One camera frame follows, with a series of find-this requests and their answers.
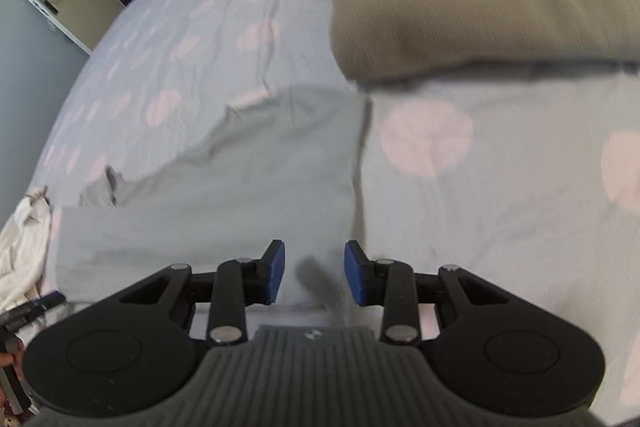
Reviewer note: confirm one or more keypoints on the polka dot bed sheet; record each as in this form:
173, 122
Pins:
450, 207

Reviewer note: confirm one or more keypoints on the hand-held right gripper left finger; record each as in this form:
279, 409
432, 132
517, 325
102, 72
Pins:
275, 272

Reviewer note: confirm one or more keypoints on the grey garment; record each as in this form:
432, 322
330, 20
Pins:
225, 187

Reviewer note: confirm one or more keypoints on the person's left hand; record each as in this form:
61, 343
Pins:
6, 360

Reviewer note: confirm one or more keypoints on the white garment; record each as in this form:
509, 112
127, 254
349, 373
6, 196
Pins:
22, 247

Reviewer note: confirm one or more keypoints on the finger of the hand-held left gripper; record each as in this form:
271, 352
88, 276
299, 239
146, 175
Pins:
52, 298

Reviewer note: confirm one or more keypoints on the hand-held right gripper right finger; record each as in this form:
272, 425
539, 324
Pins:
354, 272

